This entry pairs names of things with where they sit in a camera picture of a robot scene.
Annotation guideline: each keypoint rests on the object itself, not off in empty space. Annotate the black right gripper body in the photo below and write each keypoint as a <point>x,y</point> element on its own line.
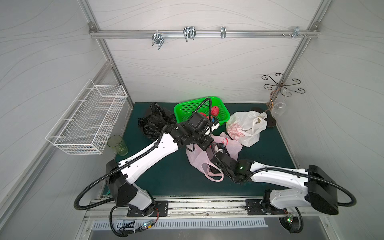
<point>220,156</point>

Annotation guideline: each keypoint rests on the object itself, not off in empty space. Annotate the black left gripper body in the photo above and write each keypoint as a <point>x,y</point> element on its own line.
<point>205,141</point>

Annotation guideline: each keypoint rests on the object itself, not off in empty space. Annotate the pink plastic bag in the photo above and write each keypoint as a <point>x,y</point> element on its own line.
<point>201,160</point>

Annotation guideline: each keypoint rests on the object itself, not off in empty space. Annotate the white printed plastic bag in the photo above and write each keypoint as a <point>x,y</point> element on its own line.
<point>245,127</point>

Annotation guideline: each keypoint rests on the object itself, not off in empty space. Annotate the black plastic bag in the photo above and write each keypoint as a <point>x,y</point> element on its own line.
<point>155,119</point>

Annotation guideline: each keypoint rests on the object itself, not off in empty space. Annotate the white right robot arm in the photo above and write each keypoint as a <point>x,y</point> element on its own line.
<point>310,187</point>

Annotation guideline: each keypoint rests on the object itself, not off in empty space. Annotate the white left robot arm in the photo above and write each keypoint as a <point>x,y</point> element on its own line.
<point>121,177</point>

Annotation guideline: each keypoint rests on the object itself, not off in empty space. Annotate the green plastic basket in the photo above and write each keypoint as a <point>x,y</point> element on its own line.
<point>184,110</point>

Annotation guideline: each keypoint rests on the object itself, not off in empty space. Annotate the clear glass on stand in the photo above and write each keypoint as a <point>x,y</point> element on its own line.
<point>278,109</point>

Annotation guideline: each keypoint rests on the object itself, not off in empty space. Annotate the green translucent cup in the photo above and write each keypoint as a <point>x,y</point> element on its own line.
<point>118,144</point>

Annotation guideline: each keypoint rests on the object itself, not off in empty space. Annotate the bronze curled hook stand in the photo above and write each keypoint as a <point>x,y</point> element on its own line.
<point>278,88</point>

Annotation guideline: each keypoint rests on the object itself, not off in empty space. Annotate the metal clamp hook middle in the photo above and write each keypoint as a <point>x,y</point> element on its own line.
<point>189,33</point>

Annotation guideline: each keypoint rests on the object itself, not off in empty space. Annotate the metal clamp hook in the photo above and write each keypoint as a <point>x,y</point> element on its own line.
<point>157,39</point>
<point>189,33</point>

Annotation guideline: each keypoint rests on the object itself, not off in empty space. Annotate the metal clamp hook left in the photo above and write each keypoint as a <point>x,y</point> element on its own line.
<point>157,39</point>

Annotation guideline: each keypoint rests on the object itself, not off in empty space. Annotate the small metal hook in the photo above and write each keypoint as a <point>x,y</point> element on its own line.
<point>223,32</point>

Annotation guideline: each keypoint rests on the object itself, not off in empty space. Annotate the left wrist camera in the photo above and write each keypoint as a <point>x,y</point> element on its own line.
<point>214,124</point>

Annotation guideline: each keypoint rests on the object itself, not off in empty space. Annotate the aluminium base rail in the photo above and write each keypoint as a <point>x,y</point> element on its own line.
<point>198,207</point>

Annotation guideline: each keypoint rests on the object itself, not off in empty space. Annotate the aluminium crossbar rail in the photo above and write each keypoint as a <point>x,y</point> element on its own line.
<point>201,34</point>

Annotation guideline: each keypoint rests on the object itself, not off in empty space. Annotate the white wire basket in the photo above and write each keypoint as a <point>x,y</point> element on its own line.
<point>86,125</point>

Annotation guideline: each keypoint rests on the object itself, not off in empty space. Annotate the metal bracket right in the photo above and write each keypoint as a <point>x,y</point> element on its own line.
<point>296,33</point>

